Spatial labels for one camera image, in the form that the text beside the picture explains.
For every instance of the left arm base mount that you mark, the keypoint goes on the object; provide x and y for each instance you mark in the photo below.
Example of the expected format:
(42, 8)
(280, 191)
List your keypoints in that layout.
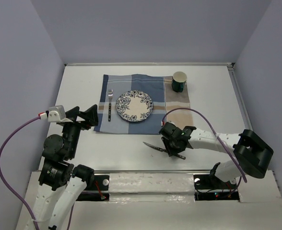
(97, 191)

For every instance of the blue beige plaid cloth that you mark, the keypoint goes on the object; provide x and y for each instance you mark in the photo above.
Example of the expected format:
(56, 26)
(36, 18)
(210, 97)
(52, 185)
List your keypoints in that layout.
(168, 105)

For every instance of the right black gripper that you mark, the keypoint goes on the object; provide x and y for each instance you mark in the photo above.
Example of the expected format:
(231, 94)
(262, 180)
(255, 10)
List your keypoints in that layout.
(170, 151)

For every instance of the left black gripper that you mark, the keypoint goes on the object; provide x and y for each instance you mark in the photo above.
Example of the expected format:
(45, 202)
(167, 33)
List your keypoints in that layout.
(91, 115)

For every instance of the blue floral ceramic plate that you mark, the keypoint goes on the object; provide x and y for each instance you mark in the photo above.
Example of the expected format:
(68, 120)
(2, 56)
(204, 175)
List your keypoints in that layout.
(134, 106)

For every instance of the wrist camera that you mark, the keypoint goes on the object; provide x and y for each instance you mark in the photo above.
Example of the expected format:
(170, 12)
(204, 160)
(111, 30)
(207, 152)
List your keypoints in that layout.
(55, 114)
(165, 122)

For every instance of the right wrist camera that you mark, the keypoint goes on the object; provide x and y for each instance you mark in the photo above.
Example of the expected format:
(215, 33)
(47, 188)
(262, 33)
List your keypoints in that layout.
(165, 122)

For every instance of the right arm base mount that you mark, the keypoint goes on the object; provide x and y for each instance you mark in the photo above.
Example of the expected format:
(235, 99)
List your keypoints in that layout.
(210, 189)

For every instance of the silver fork patterned handle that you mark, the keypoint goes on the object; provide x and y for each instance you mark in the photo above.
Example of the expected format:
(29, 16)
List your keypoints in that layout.
(110, 97)

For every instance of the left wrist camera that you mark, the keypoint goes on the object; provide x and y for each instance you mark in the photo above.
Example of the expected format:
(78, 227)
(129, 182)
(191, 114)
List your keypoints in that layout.
(55, 114)

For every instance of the paper cup green base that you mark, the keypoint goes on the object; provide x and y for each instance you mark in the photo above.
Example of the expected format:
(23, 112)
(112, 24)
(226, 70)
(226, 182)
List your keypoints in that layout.
(178, 81)

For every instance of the steak knife patterned handle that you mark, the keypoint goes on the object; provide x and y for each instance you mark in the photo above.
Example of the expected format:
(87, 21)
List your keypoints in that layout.
(163, 150)

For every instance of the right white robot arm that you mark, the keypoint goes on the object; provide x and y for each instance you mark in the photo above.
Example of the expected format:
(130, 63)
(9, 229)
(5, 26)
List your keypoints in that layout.
(249, 154)

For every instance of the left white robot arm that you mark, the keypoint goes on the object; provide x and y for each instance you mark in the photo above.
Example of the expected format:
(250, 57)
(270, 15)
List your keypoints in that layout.
(60, 183)

